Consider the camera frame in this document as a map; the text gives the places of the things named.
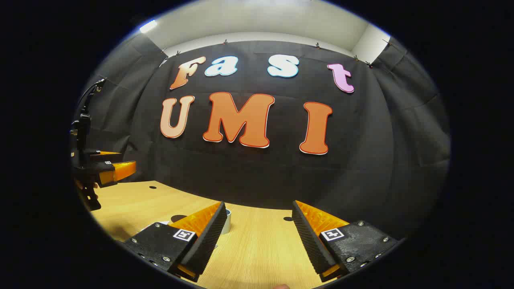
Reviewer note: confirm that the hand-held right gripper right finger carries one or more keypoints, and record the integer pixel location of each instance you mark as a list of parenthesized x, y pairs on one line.
[(309, 241)]

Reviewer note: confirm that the dark round coaster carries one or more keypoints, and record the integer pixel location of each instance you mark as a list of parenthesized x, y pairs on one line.
[(178, 218)]

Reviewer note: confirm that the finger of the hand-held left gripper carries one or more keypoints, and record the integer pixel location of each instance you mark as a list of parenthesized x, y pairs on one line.
[(100, 156), (106, 172)]

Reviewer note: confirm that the pale cup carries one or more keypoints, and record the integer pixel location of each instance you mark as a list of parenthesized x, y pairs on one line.
[(227, 220)]

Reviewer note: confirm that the ceiling light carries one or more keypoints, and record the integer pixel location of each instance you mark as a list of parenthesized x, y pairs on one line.
[(148, 26)]

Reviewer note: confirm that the white toothpaste tube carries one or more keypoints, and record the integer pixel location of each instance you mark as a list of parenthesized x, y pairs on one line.
[(162, 222)]

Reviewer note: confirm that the black backdrop cloth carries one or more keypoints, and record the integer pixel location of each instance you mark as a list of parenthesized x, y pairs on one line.
[(257, 172)]

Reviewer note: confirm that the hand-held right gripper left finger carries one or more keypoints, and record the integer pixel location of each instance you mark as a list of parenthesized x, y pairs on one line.
[(209, 241)]

